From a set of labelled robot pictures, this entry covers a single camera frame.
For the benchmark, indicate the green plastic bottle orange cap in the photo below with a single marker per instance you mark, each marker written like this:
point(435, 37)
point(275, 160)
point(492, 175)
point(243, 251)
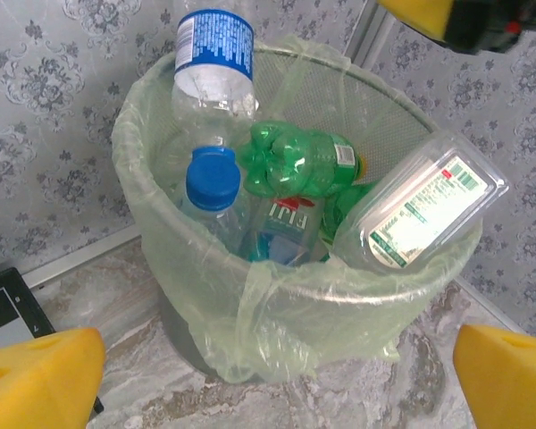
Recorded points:
point(344, 201)
point(290, 161)

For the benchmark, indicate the black white checkerboard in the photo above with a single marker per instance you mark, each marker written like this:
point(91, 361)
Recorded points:
point(9, 308)

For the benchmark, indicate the clear plastic bottle green cap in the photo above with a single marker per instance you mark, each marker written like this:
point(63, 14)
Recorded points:
point(214, 44)

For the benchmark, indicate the square clear bottle blue cap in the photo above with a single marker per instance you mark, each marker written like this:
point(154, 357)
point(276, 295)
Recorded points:
point(286, 223)

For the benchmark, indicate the aluminium side rail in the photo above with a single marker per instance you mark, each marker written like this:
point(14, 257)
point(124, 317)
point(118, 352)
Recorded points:
point(500, 308)

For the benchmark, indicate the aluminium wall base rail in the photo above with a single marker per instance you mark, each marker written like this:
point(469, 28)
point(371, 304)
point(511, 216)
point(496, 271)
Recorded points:
point(85, 257)

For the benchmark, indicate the aluminium corner post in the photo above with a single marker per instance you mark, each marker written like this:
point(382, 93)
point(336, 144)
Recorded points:
point(368, 31)

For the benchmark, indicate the green translucent bin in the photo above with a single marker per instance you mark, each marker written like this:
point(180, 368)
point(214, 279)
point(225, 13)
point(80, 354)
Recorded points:
point(339, 103)

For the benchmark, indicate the clear rectangular plastic container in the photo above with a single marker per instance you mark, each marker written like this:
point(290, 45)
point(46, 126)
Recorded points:
point(420, 205)

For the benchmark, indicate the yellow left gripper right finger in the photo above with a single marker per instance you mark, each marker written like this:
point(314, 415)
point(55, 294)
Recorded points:
point(513, 384)

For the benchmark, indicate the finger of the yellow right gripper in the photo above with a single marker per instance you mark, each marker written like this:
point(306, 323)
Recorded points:
point(424, 15)

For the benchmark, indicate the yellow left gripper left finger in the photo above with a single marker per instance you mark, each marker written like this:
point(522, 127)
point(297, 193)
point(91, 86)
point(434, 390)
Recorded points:
point(36, 384)

